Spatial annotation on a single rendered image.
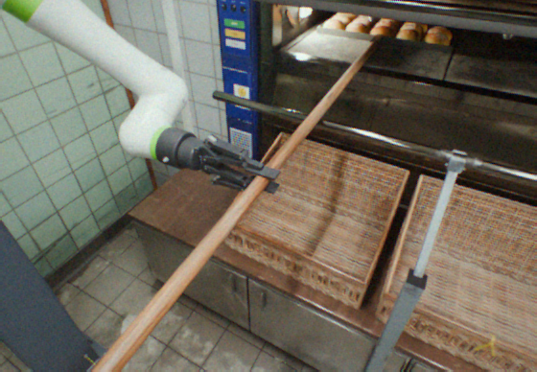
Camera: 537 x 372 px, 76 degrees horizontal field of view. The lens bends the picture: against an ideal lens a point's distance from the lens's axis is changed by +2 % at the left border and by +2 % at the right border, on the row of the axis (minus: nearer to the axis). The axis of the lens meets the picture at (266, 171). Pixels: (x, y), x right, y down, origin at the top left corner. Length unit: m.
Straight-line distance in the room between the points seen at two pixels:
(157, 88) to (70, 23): 0.21
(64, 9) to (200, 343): 1.48
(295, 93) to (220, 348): 1.22
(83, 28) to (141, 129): 0.24
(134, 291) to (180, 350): 0.43
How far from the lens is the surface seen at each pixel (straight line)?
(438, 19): 1.05
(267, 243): 1.21
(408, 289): 0.92
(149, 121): 0.87
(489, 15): 1.04
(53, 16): 0.85
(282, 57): 1.38
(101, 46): 0.86
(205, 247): 0.59
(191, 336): 1.87
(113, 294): 2.10
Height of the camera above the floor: 1.66
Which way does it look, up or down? 39 degrees down
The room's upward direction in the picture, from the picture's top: straight up
